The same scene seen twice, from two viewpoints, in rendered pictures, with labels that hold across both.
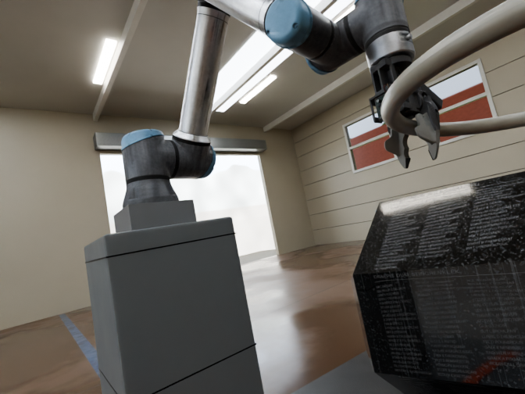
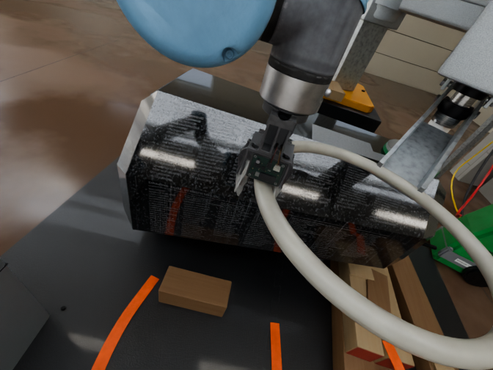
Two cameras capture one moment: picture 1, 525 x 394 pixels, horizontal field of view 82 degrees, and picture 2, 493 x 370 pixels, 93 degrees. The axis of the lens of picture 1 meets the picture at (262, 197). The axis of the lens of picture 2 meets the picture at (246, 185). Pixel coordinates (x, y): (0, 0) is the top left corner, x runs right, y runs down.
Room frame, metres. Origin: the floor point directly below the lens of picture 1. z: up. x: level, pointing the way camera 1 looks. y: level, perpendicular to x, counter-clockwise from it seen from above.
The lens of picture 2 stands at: (0.42, -0.01, 1.19)
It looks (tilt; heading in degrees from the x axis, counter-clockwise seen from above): 41 degrees down; 303
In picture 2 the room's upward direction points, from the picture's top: 19 degrees clockwise
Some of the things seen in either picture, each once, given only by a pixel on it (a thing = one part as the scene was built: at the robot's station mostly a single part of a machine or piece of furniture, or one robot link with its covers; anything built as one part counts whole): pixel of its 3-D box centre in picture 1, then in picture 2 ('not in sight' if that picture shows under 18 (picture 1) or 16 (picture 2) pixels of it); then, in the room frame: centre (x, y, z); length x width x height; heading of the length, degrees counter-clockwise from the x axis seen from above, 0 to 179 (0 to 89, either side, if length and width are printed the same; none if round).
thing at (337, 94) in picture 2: not in sight; (331, 89); (0.99, -1.45, 0.81); 0.20 x 0.10 x 0.05; 130
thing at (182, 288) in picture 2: not in sight; (195, 291); (0.72, -0.36, 0.07); 0.30 x 0.12 x 0.12; 37
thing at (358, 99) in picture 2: not in sight; (333, 86); (1.08, -1.69, 0.76); 0.49 x 0.49 x 0.05; 32
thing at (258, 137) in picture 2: (396, 92); (274, 142); (0.59, -0.31, 1.00); 0.09 x 0.08 x 0.12; 121
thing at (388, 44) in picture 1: (391, 55); (294, 90); (0.59, -0.32, 1.08); 0.10 x 0.09 x 0.05; 31
